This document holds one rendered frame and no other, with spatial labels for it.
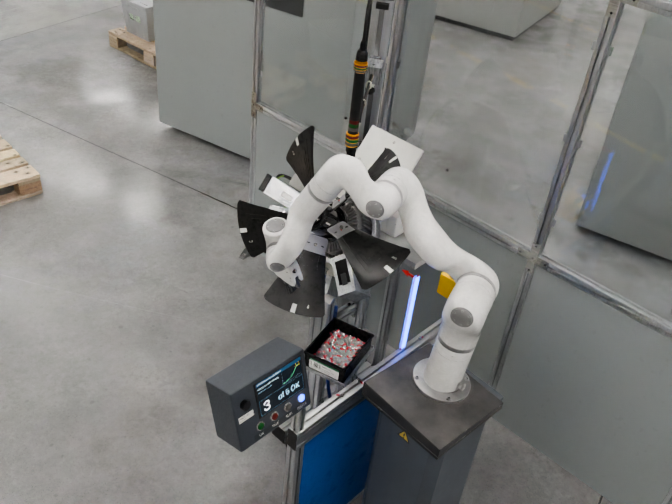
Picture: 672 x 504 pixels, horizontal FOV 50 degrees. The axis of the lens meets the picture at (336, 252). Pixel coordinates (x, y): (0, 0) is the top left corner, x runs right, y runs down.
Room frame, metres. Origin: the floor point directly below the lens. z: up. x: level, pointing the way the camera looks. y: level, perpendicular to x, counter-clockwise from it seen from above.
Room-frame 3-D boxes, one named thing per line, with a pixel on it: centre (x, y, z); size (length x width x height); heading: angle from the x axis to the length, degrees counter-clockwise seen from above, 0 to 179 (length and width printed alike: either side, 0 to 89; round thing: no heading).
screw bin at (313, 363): (1.87, -0.05, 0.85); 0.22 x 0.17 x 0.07; 155
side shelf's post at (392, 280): (2.62, -0.27, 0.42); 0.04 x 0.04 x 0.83; 50
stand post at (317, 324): (2.29, 0.03, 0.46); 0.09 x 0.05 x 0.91; 50
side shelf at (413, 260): (2.62, -0.27, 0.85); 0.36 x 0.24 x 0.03; 50
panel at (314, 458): (1.82, -0.22, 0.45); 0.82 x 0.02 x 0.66; 140
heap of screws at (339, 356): (1.87, -0.05, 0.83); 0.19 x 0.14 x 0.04; 155
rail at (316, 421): (1.82, -0.22, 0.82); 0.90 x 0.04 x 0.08; 140
